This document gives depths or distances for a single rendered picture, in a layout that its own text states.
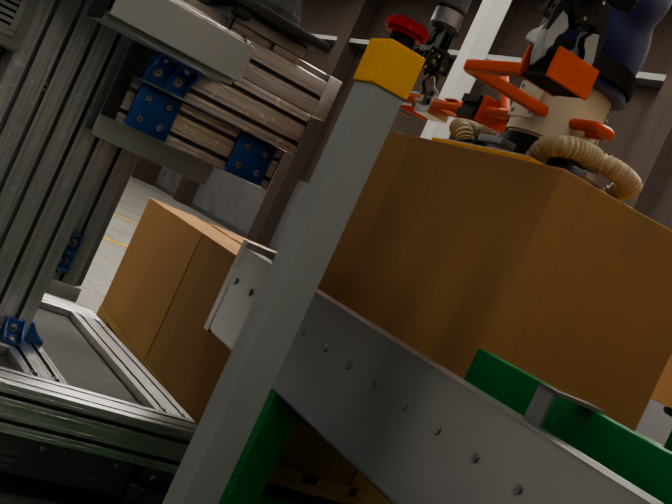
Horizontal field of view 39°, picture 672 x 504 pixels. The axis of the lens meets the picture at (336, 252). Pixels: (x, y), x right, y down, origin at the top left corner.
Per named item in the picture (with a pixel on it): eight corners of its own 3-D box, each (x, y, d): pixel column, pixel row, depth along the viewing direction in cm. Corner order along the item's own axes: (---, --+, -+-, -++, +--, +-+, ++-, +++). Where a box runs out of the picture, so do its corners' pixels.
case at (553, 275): (623, 458, 170) (717, 256, 169) (458, 397, 150) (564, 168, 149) (445, 354, 222) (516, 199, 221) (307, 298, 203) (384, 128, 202)
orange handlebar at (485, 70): (657, 155, 164) (666, 136, 164) (534, 78, 150) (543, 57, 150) (402, 112, 246) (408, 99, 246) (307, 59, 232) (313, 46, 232)
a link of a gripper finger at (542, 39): (514, 64, 150) (551, 23, 151) (537, 65, 145) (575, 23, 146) (504, 49, 149) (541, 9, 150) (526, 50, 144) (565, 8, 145)
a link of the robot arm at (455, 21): (431, 5, 238) (455, 20, 242) (423, 22, 238) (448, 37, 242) (446, 5, 231) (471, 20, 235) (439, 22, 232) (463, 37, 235)
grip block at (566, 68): (586, 100, 146) (600, 71, 146) (547, 75, 142) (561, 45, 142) (553, 97, 153) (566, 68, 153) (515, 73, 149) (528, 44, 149)
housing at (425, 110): (447, 124, 226) (455, 107, 226) (426, 112, 222) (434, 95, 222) (432, 121, 232) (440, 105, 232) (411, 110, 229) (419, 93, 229)
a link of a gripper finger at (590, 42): (567, 89, 156) (575, 32, 154) (590, 91, 150) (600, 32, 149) (552, 87, 154) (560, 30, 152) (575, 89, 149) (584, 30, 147)
